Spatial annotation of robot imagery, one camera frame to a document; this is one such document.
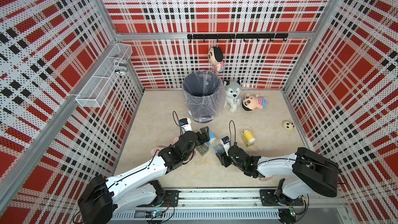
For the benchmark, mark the grey bin with plastic liner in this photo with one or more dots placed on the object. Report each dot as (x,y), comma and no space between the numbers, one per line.
(205,95)

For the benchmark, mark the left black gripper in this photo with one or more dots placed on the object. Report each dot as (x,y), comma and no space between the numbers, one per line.
(205,135)

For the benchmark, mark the blue sharpener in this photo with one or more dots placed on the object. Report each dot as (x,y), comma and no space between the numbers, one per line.
(212,139)

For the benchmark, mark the lying cartoon boy doll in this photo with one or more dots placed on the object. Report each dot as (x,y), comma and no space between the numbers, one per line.
(253,102)

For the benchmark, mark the black wall hook rail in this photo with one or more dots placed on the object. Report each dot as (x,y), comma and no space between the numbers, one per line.
(270,36)

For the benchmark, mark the green circuit board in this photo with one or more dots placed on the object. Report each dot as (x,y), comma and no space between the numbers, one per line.
(154,214)
(285,216)

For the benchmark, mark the white wire wall basket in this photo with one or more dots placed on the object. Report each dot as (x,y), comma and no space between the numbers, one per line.
(97,89)

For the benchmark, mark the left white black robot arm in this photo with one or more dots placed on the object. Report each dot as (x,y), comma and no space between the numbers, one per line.
(105,197)

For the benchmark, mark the translucent grey sharpener tray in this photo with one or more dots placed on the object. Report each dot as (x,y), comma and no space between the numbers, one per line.
(202,149)

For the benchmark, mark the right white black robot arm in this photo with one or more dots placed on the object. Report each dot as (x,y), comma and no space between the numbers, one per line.
(303,172)

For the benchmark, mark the translucent blue sharpener tray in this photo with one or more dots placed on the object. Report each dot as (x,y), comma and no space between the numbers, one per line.
(219,149)

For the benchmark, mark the hanging cartoon boy doll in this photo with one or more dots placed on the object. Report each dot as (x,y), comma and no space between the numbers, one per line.
(215,57)

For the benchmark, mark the right green circuit board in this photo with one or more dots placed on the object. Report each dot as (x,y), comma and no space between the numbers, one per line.
(285,216)

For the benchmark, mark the cream panda face ball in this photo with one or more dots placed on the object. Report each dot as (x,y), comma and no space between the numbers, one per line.
(288,125)

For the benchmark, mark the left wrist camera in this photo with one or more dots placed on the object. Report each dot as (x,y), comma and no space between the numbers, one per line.
(185,124)

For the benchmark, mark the black white can in basket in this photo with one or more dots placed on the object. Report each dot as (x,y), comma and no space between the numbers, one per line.
(120,65)

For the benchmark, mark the husky plush toy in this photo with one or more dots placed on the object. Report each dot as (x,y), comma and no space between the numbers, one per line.
(233,90)

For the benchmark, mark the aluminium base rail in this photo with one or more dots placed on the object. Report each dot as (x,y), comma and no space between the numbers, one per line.
(234,205)

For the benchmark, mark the left green circuit board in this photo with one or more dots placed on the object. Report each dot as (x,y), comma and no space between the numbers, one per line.
(154,214)

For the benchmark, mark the pink sharpener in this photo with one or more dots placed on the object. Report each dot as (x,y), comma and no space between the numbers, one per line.
(265,178)
(156,150)

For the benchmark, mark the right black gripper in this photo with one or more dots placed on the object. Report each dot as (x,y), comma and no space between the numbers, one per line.
(223,158)

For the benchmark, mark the yellow pencil sharpener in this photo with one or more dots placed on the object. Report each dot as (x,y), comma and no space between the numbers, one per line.
(248,138)

